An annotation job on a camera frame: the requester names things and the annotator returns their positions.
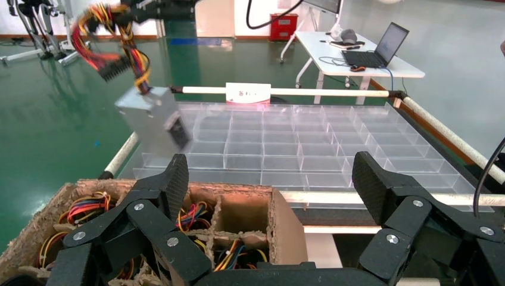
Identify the orange black computer mouse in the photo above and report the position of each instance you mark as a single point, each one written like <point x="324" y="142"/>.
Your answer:
<point x="358" y="68"/>

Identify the black pipe corner connector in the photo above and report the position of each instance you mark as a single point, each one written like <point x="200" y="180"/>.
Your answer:
<point x="175" y="90"/>
<point x="105" y="174"/>
<point x="397" y="94"/>

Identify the flat notebook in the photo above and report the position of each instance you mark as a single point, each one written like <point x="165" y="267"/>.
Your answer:
<point x="343" y="45"/>

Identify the grey cap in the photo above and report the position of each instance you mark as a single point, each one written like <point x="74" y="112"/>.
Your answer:
<point x="348" y="36"/>

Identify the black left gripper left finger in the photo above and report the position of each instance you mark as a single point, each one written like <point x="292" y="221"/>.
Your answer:
<point x="157" y="221"/>

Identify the white metal stand frame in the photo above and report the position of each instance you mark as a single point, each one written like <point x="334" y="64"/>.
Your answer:
<point x="69" y="51"/>
<point x="23" y="35"/>

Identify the brown pulp cardboard divider box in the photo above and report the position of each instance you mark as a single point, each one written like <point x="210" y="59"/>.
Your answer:
<point x="288" y="225"/>

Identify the white office table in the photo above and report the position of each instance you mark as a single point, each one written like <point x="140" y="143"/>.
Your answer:
<point x="335" y="59"/>

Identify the red box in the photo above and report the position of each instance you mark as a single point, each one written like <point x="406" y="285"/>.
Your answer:
<point x="284" y="27"/>

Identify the clear plastic divider tray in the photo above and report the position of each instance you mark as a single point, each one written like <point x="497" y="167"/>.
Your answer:
<point x="315" y="150"/>

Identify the black open laptop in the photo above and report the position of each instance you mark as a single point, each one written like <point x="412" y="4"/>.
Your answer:
<point x="388" y="43"/>

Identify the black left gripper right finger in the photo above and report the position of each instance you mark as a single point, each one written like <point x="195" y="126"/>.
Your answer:
<point x="394" y="197"/>

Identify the beige board panel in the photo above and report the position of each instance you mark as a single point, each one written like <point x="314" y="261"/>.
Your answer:
<point x="215" y="17"/>

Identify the monitor on white stand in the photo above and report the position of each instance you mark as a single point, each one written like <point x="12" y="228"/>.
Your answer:
<point x="323" y="6"/>

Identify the white label card red print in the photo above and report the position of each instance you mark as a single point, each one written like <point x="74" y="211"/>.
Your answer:
<point x="248" y="92"/>

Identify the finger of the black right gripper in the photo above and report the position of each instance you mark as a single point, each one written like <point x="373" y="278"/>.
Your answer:
<point x="165" y="10"/>

